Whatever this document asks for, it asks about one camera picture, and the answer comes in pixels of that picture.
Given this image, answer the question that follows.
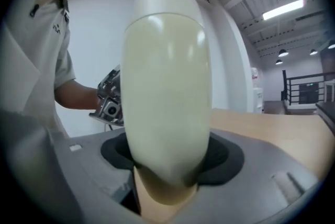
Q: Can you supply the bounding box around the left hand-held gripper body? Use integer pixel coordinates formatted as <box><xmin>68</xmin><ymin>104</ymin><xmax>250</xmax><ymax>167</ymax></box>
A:
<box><xmin>88</xmin><ymin>64</ymin><xmax>124</xmax><ymax>127</ymax></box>

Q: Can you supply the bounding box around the white water dispenser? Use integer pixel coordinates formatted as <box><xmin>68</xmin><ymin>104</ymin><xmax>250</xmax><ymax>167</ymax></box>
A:
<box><xmin>250</xmin><ymin>66</ymin><xmax>264</xmax><ymax>114</ymax></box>

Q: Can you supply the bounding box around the black metal railing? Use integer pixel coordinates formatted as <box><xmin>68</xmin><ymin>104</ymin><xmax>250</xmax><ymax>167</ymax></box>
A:
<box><xmin>281</xmin><ymin>69</ymin><xmax>335</xmax><ymax>106</ymax></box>

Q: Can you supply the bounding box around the person's grey shirt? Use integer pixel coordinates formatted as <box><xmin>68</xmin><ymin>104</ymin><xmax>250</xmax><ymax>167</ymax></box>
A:
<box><xmin>1</xmin><ymin>0</ymin><xmax>77</xmax><ymax>137</ymax></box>

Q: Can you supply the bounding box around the cream cylindrical bottle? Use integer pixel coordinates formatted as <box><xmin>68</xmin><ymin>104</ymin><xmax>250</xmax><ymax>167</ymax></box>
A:
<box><xmin>120</xmin><ymin>13</ymin><xmax>213</xmax><ymax>208</ymax></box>

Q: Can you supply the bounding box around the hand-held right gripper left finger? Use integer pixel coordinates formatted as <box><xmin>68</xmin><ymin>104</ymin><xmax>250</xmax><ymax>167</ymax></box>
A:
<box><xmin>0</xmin><ymin>107</ymin><xmax>144</xmax><ymax>224</ymax></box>

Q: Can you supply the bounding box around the light wooden table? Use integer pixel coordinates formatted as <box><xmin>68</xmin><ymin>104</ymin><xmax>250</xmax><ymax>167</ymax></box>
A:
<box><xmin>133</xmin><ymin>108</ymin><xmax>335</xmax><ymax>224</ymax></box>

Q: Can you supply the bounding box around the long ceiling light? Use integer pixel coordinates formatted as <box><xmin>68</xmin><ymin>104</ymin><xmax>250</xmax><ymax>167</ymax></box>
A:
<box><xmin>262</xmin><ymin>0</ymin><xmax>305</xmax><ymax>21</ymax></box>

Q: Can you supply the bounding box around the person's left forearm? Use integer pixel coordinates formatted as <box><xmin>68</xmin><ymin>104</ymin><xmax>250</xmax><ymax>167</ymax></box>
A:
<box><xmin>53</xmin><ymin>78</ymin><xmax>102</xmax><ymax>111</ymax></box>

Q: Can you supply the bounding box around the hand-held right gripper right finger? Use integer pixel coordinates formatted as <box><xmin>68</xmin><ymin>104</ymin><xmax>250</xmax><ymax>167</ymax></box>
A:
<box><xmin>171</xmin><ymin>131</ymin><xmax>322</xmax><ymax>224</ymax></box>

